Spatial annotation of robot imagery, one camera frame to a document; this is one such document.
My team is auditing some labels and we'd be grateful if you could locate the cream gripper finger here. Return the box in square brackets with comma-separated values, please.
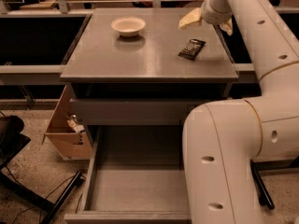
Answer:
[220, 20, 233, 35]
[178, 7, 202, 29]

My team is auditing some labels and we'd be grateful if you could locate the black rxbar chocolate wrapper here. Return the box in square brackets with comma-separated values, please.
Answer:
[178, 39, 206, 60]

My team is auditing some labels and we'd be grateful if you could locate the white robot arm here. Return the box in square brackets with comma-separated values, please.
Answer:
[182, 0, 299, 224]

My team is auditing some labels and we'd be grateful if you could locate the grey drawer cabinet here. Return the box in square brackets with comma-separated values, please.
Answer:
[60, 7, 240, 224]

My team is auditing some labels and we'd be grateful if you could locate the closed grey top drawer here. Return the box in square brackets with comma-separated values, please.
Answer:
[70, 99, 206, 125]

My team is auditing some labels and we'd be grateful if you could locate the open grey middle drawer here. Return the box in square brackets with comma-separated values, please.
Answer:
[64, 126, 192, 224]

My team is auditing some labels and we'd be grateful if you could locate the white paper bowl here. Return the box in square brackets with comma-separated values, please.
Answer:
[111, 17, 146, 37]

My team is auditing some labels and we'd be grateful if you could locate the black chair base leg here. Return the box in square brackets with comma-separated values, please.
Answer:
[250, 161, 275, 210]

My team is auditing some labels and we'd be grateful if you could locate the cardboard box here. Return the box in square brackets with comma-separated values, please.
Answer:
[45, 88, 93, 160]

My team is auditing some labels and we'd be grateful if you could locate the black stand leg bar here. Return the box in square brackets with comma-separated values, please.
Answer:
[39, 172, 84, 224]

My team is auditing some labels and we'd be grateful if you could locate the black office chair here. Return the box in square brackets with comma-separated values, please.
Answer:
[0, 116, 31, 170]

